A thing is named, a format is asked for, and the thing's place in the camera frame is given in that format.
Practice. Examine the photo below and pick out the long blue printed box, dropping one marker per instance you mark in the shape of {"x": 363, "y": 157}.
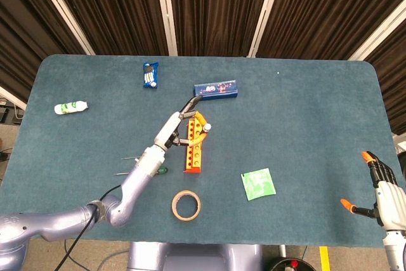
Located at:
{"x": 215, "y": 90}

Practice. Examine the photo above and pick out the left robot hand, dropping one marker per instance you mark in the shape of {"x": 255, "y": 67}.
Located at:
{"x": 168, "y": 128}

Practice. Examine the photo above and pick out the green sachet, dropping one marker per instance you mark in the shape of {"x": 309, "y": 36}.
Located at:
{"x": 258, "y": 185}

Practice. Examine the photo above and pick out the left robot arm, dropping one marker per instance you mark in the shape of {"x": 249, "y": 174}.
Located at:
{"x": 136, "y": 182}

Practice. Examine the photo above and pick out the thick green black screwdriver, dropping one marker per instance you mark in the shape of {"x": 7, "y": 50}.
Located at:
{"x": 163, "y": 170}

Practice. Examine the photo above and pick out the purple robot torso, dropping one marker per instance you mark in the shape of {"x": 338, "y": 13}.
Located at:
{"x": 190, "y": 256}

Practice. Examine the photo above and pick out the white frame post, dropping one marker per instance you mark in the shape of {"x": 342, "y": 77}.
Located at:
{"x": 63, "y": 10}
{"x": 11, "y": 96}
{"x": 264, "y": 17}
{"x": 377, "y": 34}
{"x": 166, "y": 10}

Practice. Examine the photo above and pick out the white green plastic bottle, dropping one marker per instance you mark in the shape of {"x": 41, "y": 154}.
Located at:
{"x": 69, "y": 107}

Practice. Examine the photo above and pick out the grey table leg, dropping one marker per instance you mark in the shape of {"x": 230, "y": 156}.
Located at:
{"x": 282, "y": 250}

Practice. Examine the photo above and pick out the black round floor object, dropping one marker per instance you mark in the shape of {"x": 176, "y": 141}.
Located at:
{"x": 285, "y": 266}

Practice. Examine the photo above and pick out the dark brown pleated curtain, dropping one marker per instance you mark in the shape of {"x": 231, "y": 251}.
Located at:
{"x": 219, "y": 7}

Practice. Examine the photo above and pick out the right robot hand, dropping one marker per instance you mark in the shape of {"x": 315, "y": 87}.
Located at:
{"x": 390, "y": 202}

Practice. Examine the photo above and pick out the yellow floor tape strip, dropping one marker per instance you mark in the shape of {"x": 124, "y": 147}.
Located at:
{"x": 324, "y": 258}

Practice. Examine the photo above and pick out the blue felt table cover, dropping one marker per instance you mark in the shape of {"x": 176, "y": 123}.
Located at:
{"x": 285, "y": 125}

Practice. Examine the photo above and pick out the orange yellow perforated block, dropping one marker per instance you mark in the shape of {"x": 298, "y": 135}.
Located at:
{"x": 193, "y": 164}

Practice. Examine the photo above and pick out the blue cookie packet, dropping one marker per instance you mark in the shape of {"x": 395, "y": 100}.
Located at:
{"x": 150, "y": 75}

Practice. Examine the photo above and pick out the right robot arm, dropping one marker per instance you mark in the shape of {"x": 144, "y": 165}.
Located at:
{"x": 395, "y": 250}

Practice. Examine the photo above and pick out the slim green black screwdriver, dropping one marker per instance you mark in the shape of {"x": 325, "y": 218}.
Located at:
{"x": 128, "y": 158}

